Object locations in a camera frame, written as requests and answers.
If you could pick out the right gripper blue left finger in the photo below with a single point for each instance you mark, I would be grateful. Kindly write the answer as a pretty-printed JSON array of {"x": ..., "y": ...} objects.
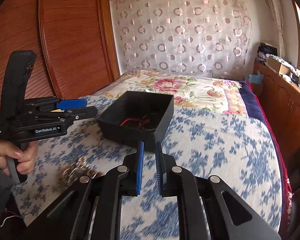
[{"x": 139, "y": 167}]

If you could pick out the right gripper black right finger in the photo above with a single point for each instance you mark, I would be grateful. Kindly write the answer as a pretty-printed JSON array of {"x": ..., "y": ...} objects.
[{"x": 161, "y": 169}]

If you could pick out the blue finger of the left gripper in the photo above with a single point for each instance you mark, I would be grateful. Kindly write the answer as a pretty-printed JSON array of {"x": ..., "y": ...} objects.
[
  {"x": 71, "y": 104},
  {"x": 82, "y": 113}
]

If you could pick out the black square jewelry box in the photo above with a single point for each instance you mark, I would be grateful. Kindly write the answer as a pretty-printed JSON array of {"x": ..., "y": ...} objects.
[{"x": 137, "y": 116}]

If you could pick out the left hand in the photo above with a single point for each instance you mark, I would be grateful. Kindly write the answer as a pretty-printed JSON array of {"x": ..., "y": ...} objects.
[{"x": 26, "y": 159}]

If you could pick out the blue floral bed sheet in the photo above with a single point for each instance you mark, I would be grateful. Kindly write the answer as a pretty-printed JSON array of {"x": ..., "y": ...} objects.
[{"x": 223, "y": 182}]

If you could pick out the wooden wardrobe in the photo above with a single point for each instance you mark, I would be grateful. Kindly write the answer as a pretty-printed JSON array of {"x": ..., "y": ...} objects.
[{"x": 73, "y": 41}]

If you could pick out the pink floral quilt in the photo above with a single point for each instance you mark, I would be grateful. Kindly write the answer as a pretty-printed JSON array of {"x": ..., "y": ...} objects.
[{"x": 216, "y": 95}]

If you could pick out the navy blue blanket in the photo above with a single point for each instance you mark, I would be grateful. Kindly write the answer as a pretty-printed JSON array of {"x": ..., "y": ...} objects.
[{"x": 251, "y": 104}]

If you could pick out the teal plastic bag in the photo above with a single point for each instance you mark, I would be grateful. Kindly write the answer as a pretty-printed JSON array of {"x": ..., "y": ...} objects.
[{"x": 255, "y": 78}]

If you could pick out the pink circle patterned curtain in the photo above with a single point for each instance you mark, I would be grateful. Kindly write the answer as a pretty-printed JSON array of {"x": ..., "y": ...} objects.
[{"x": 203, "y": 38}]

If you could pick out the wooden side cabinet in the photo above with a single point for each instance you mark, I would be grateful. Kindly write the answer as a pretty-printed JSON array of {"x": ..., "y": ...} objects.
[{"x": 280, "y": 102}]

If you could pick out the cardboard box on cabinet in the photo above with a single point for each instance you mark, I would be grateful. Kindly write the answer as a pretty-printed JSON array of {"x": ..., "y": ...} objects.
[{"x": 278, "y": 65}]

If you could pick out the pile of clothes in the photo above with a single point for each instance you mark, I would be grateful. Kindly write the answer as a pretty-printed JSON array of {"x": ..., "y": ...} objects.
[{"x": 264, "y": 52}]

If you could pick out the beige window curtain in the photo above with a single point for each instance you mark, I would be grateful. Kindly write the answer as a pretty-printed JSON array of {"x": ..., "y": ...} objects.
[{"x": 276, "y": 11}]

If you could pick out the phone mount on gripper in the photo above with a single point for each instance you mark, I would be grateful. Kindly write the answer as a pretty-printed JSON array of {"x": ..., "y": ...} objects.
[{"x": 18, "y": 71}]

